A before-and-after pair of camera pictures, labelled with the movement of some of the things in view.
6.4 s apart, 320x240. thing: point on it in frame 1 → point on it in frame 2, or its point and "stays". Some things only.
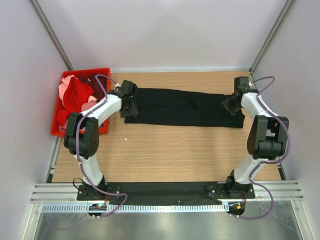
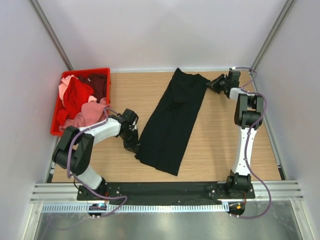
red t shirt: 76,93 stays
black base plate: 164,193 stays
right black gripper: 226,104 → 213,83
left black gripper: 133,111 → 133,146
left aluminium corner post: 46,25 stays
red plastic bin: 104,130 stays
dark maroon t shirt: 90,79 stays
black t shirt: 173,107 → 165,130
